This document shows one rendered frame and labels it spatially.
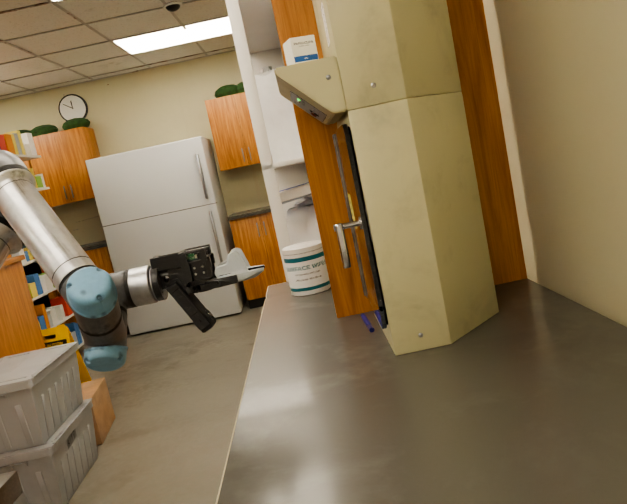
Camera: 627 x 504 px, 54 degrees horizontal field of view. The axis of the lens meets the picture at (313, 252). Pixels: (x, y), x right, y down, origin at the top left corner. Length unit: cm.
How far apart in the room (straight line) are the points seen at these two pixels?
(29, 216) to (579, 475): 95
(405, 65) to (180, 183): 506
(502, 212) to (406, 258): 48
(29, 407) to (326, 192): 201
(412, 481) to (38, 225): 76
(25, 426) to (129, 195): 347
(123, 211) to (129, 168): 42
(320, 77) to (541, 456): 72
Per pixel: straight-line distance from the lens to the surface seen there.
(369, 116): 114
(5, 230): 137
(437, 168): 120
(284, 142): 255
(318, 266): 188
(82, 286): 106
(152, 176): 617
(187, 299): 120
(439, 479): 78
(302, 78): 114
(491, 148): 158
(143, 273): 121
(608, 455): 81
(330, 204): 151
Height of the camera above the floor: 133
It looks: 8 degrees down
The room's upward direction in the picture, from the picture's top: 12 degrees counter-clockwise
